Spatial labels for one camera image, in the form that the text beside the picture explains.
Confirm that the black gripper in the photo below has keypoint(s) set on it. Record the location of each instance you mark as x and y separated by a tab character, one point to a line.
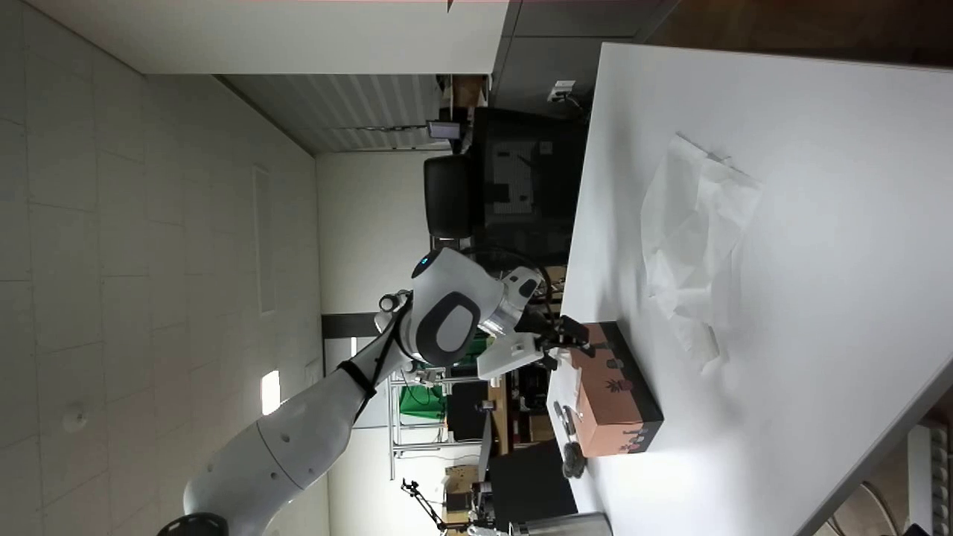
555	340

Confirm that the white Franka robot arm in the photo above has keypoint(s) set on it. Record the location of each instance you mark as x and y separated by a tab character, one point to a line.
329	419

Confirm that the small black device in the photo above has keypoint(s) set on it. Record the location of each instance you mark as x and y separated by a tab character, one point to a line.
573	459

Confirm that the clear plastic bag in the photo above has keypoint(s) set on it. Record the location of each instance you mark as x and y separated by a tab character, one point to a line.
695	248

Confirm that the black monitor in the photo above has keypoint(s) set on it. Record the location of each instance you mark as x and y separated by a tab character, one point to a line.
531	486

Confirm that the black office chair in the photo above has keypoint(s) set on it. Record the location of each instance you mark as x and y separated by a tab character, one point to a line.
507	190

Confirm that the white metal rack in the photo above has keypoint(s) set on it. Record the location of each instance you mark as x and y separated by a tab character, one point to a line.
434	437

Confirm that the green bag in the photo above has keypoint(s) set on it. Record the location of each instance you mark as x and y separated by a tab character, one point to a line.
416	403

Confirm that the grey ceiling projector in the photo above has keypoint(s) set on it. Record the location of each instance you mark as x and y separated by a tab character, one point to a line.
445	129

